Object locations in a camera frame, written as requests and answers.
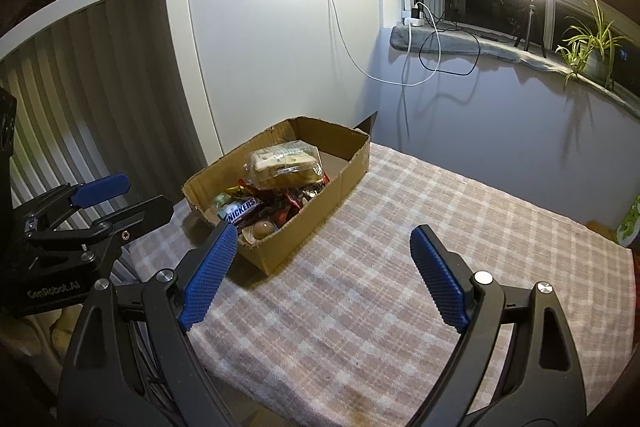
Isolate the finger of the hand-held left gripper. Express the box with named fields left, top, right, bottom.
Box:
left=27, top=194, right=173, bottom=268
left=22, top=173, right=132, bottom=235

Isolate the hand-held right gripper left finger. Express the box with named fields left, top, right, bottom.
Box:
left=57, top=221, right=240, bottom=427

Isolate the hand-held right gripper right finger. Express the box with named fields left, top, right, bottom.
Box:
left=410, top=224, right=588, bottom=427

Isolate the egg-shaped chocolate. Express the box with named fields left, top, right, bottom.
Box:
left=242, top=219, right=277, bottom=248

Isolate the brown chocolate bar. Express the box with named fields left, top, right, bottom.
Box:
left=218, top=197, right=265, bottom=228

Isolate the cardboard box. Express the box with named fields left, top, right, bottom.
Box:
left=181, top=116, right=372, bottom=277

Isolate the red dried fruit packet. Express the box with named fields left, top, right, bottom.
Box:
left=265, top=181, right=331, bottom=225

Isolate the bagged sliced bread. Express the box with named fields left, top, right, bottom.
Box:
left=243, top=141, right=323, bottom=190

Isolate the white ribbed panel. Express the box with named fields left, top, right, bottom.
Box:
left=0, top=0, right=221, bottom=288

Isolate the green gift bag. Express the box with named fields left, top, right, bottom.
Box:
left=617, top=194, right=640, bottom=248

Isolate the white wardrobe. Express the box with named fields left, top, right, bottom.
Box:
left=107, top=0, right=416, bottom=158

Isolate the grey windowsill cloth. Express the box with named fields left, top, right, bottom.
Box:
left=389, top=24, right=640, bottom=118

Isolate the white power strip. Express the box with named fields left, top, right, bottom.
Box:
left=401, top=0, right=431, bottom=29

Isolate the potted spider plant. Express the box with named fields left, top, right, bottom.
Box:
left=554, top=0, right=633, bottom=92

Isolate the black cable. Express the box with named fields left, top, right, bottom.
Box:
left=419, top=14, right=483, bottom=76

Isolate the white charger cable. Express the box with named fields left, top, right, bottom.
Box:
left=398, top=26, right=415, bottom=140

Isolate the black ring light stand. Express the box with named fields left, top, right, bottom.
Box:
left=512, top=0, right=548, bottom=58

